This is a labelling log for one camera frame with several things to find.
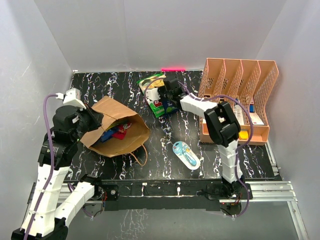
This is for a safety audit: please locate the red snack packet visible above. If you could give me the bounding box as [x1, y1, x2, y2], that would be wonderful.
[118, 123, 132, 140]

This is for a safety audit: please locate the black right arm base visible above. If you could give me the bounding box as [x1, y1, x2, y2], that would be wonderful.
[204, 182, 253, 205]

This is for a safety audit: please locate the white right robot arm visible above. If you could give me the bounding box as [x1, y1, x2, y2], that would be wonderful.
[157, 78, 244, 199]

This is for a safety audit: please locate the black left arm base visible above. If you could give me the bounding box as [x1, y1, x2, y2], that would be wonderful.
[79, 174, 119, 202]

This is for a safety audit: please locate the dark blue potato chips bag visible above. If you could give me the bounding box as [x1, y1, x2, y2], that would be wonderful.
[100, 124, 119, 143]

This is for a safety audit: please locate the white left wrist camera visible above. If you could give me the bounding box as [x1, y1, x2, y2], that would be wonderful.
[55, 88, 86, 110]

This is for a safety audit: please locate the green cassava chips bag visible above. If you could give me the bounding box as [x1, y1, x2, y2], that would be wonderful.
[136, 73, 166, 118]

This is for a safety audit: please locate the toothbrush blister pack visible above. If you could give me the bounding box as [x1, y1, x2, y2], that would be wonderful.
[172, 141, 201, 171]

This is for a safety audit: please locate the yellow item in organizer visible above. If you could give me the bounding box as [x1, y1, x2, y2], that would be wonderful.
[239, 129, 249, 141]

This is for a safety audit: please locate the aluminium rail frame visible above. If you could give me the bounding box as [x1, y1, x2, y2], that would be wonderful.
[27, 139, 310, 240]

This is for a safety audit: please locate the orange plastic file organizer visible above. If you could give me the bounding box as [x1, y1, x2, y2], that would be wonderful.
[198, 58, 279, 146]

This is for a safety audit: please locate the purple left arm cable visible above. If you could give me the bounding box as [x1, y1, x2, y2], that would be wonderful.
[23, 93, 66, 240]

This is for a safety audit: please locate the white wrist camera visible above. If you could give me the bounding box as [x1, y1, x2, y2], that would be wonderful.
[55, 88, 86, 110]
[145, 87, 161, 103]

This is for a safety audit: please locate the brown paper bag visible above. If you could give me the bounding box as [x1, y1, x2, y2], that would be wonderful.
[80, 96, 150, 158]

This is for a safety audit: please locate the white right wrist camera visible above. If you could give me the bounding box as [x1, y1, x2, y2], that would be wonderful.
[145, 87, 161, 103]

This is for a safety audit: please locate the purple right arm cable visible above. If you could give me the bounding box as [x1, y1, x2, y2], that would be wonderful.
[143, 80, 255, 218]

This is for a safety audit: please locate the blue Burts chips bag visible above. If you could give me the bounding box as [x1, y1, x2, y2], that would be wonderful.
[161, 98, 179, 115]

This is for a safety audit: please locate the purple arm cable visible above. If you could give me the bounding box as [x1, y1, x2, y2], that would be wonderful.
[143, 80, 255, 218]
[23, 93, 66, 240]

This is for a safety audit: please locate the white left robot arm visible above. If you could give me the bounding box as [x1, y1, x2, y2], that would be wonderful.
[11, 104, 104, 240]

